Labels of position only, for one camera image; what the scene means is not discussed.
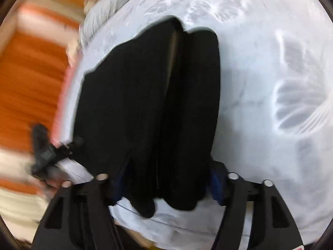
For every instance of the orange curtain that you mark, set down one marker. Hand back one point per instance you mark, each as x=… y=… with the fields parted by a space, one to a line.
x=31 y=83

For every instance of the light blue printed bed sheet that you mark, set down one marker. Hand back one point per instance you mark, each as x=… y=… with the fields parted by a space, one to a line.
x=260 y=140

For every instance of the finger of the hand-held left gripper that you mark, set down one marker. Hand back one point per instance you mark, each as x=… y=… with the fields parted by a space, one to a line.
x=71 y=145

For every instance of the beige plush toy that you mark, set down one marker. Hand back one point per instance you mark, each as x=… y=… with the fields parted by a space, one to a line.
x=72 y=52

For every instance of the pink mattress edge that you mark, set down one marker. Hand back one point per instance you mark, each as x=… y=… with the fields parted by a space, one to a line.
x=63 y=104

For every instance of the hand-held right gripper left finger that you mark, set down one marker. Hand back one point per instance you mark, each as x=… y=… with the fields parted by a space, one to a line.
x=118 y=187

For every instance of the grey duvet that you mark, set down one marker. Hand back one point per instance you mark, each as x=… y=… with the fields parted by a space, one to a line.
x=104 y=13

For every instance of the black pants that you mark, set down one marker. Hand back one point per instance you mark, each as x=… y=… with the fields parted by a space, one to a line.
x=130 y=96

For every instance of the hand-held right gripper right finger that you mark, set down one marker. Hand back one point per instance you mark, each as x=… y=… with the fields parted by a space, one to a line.
x=216 y=187

